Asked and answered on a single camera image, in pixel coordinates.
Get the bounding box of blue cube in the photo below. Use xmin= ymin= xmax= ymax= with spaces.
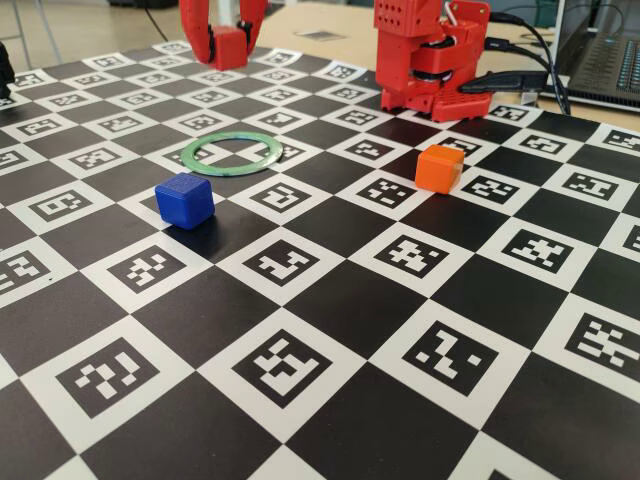
xmin=154 ymin=172 xmax=216 ymax=231

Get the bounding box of orange cube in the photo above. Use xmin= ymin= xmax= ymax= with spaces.
xmin=414 ymin=144 xmax=465 ymax=194

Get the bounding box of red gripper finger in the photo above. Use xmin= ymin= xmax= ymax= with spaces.
xmin=178 ymin=0 xmax=217 ymax=65
xmin=234 ymin=0 xmax=270 ymax=56

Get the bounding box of black stand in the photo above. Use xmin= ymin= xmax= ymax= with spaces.
xmin=0 ymin=42 xmax=16 ymax=99

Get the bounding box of dark laptop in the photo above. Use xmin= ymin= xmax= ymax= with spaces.
xmin=553 ymin=0 xmax=640 ymax=112

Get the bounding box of thick black plug connector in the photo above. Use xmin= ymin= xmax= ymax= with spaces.
xmin=458 ymin=70 xmax=549 ymax=96

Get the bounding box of small printed marker paper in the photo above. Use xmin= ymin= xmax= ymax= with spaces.
xmin=293 ymin=29 xmax=347 ymax=43

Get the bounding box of red lattice robot base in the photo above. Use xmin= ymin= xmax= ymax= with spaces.
xmin=380 ymin=82 xmax=494 ymax=124

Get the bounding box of red cube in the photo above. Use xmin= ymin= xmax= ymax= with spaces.
xmin=212 ymin=27 xmax=250 ymax=71

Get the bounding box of black cable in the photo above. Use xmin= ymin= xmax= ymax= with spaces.
xmin=485 ymin=38 xmax=569 ymax=115
xmin=488 ymin=12 xmax=572 ymax=115

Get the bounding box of black white marker checkerboard mat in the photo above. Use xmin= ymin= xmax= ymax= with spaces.
xmin=0 ymin=39 xmax=640 ymax=480

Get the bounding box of green flat ring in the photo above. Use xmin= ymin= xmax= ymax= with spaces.
xmin=180 ymin=131 xmax=284 ymax=178

